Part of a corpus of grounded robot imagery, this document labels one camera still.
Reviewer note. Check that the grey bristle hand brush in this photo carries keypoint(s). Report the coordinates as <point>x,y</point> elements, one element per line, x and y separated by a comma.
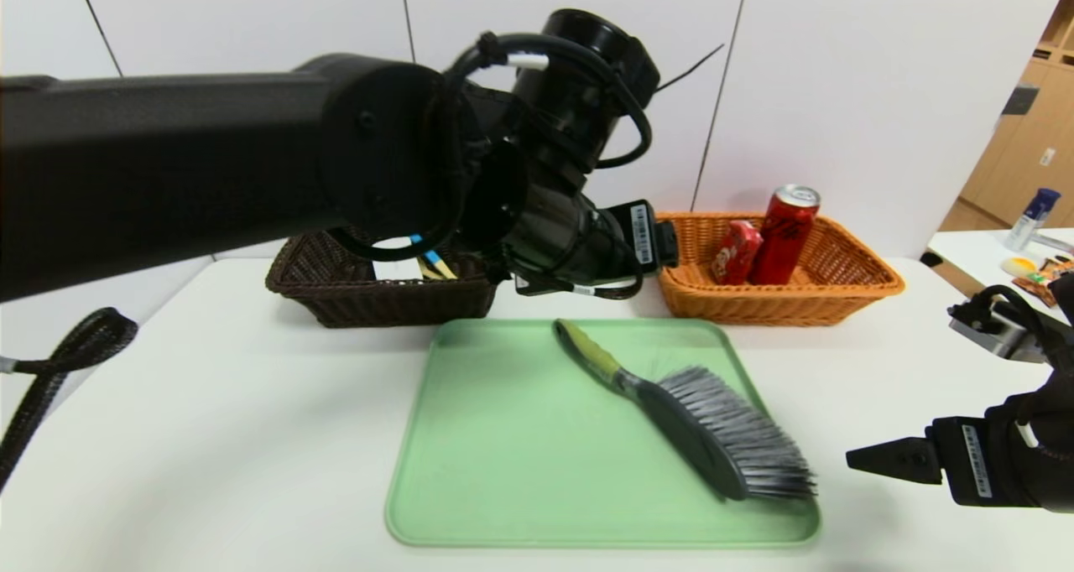
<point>713,438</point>

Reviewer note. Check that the yellow toy bun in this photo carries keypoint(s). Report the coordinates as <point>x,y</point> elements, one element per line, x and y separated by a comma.
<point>1019,267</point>

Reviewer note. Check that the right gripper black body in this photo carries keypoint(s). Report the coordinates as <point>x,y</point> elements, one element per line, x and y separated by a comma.
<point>967,463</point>

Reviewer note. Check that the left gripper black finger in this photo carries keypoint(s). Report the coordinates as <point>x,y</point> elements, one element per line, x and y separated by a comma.
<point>669,243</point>

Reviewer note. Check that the red soda can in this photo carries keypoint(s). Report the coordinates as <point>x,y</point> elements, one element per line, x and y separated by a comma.
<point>782,236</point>

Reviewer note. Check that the thin black zip tie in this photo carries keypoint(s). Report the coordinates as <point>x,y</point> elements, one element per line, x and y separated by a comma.
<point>692,67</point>

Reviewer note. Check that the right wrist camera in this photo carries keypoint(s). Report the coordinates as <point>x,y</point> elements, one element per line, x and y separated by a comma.
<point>990,329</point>

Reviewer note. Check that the white rectangular case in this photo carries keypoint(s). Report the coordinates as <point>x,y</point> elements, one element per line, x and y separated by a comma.
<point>394,270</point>

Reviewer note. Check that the dark brown wicker basket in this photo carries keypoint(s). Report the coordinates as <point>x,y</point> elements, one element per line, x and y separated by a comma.
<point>377,304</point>

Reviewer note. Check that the white side table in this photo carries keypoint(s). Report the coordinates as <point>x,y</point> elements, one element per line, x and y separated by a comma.
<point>973,253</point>

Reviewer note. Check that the orange green snack packet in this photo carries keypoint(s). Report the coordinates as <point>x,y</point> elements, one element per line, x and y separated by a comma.
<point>1045,283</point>

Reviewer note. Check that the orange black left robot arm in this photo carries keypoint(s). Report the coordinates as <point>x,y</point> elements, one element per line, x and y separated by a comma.
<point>168,161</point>

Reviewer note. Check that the dark grey wall plate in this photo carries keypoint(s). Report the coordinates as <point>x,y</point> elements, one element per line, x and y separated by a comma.
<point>1017,103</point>

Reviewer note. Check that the light green plastic tray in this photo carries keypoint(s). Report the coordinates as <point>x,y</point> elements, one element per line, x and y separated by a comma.
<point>520,438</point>

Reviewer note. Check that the orange wicker basket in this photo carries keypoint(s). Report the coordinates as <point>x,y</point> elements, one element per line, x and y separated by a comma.
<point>805,299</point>

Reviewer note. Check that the clear bottle blue cap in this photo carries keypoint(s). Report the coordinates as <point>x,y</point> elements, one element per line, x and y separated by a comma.
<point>1030,215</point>

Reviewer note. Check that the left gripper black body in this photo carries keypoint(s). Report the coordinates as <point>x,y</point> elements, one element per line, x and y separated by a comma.
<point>641,235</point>

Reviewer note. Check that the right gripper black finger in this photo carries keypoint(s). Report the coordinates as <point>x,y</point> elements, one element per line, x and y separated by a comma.
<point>902,459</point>

